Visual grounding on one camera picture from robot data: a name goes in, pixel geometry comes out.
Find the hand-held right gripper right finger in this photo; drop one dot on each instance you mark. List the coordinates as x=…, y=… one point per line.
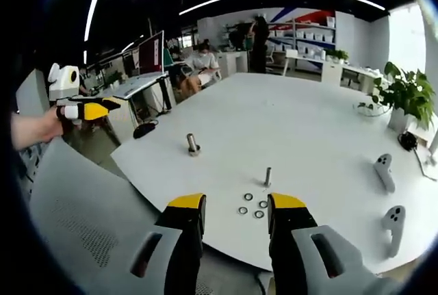
x=291, y=219

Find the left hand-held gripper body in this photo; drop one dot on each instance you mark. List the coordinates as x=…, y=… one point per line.
x=63, y=83

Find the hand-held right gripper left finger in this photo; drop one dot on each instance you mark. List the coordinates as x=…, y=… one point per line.
x=184, y=219

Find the slim steel threaded stud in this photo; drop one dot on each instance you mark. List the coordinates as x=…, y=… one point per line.
x=268, y=175

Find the thick steel bolt with base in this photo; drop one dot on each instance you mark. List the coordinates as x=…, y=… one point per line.
x=191, y=141

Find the person's left hand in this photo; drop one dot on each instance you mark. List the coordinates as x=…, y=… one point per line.
x=51, y=125

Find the white standing desk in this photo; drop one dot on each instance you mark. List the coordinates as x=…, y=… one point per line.
x=137, y=86

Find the computer monitor with red screen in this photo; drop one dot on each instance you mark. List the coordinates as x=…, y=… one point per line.
x=150, y=53

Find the grey mesh office chair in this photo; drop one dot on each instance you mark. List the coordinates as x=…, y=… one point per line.
x=78, y=199

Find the white handheld controller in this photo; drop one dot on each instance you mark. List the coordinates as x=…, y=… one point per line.
x=393, y=216
x=383, y=165

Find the black coiled charger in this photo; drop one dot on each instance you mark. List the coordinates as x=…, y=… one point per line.
x=408, y=141

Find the white plant pot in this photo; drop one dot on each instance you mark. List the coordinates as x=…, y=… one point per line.
x=398, y=120

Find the white cabinet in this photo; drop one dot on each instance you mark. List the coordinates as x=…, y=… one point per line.
x=331, y=72

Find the long white desk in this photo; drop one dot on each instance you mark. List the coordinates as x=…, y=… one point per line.
x=362, y=76

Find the small green plant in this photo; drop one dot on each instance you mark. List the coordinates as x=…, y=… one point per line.
x=337, y=55

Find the leafy green potted plant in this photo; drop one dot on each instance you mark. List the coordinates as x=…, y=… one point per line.
x=407, y=89

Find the shelving unit with white boxes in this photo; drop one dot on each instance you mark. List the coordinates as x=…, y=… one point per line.
x=315, y=36

